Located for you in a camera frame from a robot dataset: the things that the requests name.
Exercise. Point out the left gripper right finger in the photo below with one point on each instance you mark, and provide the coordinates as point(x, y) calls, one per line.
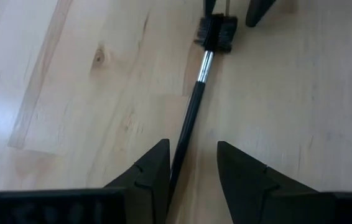
point(272, 205)

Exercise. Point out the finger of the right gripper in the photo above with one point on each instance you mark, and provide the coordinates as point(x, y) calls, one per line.
point(210, 6)
point(258, 12)

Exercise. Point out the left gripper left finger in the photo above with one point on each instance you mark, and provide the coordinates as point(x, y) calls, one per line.
point(117, 208)

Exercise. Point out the black comb-head makeup brush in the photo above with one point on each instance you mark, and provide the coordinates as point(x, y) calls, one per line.
point(191, 112)

